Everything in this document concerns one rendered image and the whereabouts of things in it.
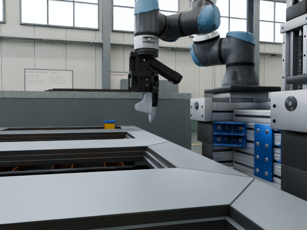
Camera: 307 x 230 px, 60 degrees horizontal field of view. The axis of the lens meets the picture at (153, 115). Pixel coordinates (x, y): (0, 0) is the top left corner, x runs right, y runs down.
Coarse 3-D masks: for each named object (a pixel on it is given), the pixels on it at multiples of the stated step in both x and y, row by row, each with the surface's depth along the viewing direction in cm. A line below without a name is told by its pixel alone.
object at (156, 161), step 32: (32, 128) 138; (64, 128) 142; (96, 128) 145; (0, 160) 63; (32, 160) 65; (64, 160) 66; (96, 160) 68; (128, 160) 70; (160, 160) 57; (32, 224) 24; (64, 224) 25; (96, 224) 26; (128, 224) 26; (160, 224) 27; (192, 224) 27; (224, 224) 28
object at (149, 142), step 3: (138, 138) 89; (144, 141) 81; (147, 141) 81; (150, 141) 81; (153, 141) 81; (156, 141) 81; (159, 141) 81; (147, 144) 75; (150, 144) 75; (153, 144) 75
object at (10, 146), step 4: (0, 144) 75; (4, 144) 75; (8, 144) 75; (12, 144) 75; (16, 144) 75; (20, 144) 75; (24, 144) 75; (28, 144) 75; (0, 148) 68; (4, 148) 68; (8, 148) 68; (12, 148) 68; (16, 148) 68; (20, 148) 68
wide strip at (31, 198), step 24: (168, 168) 45; (0, 192) 33; (24, 192) 33; (48, 192) 33; (72, 192) 33; (96, 192) 33; (120, 192) 33; (144, 192) 33; (168, 192) 33; (192, 192) 33; (216, 192) 33; (240, 192) 33; (0, 216) 25; (24, 216) 25; (48, 216) 25; (72, 216) 25; (96, 216) 26
